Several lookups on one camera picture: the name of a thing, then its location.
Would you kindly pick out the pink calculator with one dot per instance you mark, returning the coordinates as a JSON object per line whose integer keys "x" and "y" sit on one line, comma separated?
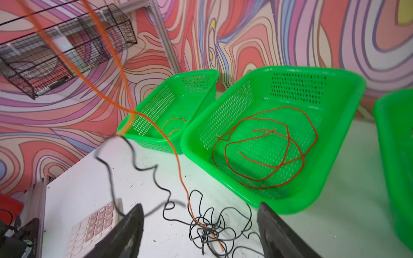
{"x": 90, "y": 231}

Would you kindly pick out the right green plastic basket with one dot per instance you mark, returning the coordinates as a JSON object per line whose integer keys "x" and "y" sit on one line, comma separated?
{"x": 393, "y": 114}

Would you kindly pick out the black wire wall basket left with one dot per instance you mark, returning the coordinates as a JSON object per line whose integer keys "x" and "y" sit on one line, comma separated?
{"x": 29, "y": 63}

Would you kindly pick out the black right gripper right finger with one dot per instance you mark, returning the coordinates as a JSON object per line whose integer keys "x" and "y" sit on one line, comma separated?
{"x": 278, "y": 239}

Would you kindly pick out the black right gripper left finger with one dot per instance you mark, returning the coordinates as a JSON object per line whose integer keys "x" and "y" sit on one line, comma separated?
{"x": 124, "y": 240}

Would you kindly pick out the green plastic basket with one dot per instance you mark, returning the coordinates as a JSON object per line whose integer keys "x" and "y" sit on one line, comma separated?
{"x": 274, "y": 135}
{"x": 393, "y": 114}
{"x": 173, "y": 105}

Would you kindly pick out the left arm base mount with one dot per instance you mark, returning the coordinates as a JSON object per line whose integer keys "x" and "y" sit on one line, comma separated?
{"x": 19, "y": 242}

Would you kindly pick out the black marker pen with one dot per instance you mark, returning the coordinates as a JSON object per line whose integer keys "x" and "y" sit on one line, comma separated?
{"x": 52, "y": 86}

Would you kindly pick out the red plastic bowl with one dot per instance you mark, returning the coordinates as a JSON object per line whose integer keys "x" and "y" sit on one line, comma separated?
{"x": 10, "y": 208}

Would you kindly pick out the left green plastic basket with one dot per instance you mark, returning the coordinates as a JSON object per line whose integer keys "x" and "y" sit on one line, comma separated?
{"x": 173, "y": 105}

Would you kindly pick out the middle green plastic basket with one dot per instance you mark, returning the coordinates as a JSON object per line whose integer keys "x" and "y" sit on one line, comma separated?
{"x": 274, "y": 135}

